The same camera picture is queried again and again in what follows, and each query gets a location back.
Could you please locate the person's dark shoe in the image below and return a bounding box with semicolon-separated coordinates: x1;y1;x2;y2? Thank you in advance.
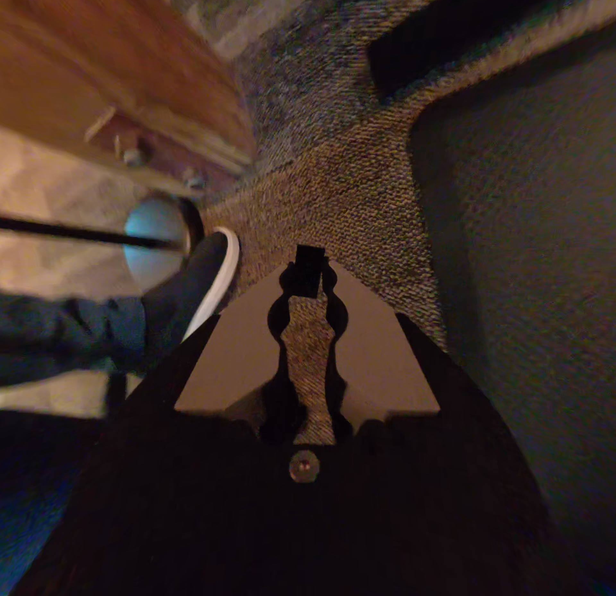
142;228;240;366

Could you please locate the pale round disc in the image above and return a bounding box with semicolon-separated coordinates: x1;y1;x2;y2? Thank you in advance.
124;197;191;291

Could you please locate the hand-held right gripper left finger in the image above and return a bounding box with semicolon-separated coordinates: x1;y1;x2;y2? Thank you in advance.
173;261;295;421

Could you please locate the black thin rod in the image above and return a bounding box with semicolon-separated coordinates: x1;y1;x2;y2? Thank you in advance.
0;216;186;251

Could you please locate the person's jeans leg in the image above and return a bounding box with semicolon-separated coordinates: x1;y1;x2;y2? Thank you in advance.
0;295;147;387

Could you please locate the black lego plate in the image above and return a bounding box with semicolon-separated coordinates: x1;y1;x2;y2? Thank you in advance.
293;245;327;298

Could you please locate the wooden post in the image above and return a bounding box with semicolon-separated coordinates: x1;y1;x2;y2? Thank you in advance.
0;0;256;197

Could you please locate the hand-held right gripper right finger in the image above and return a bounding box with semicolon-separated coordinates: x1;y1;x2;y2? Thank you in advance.
321;259;442;422

